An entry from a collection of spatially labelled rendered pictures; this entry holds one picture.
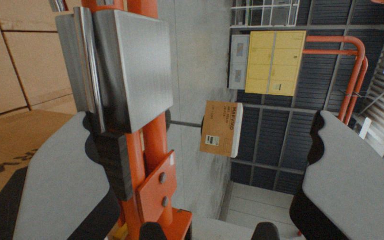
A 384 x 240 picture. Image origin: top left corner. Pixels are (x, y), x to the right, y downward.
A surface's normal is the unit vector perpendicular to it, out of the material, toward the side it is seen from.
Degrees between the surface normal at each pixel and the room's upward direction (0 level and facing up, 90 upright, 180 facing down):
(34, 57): 0
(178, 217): 90
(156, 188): 0
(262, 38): 90
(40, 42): 0
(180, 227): 90
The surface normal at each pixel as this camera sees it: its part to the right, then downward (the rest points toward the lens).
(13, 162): 0.00, -0.94
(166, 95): 0.94, 0.11
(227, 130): -0.30, -0.11
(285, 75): -0.33, 0.39
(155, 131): 0.32, 0.36
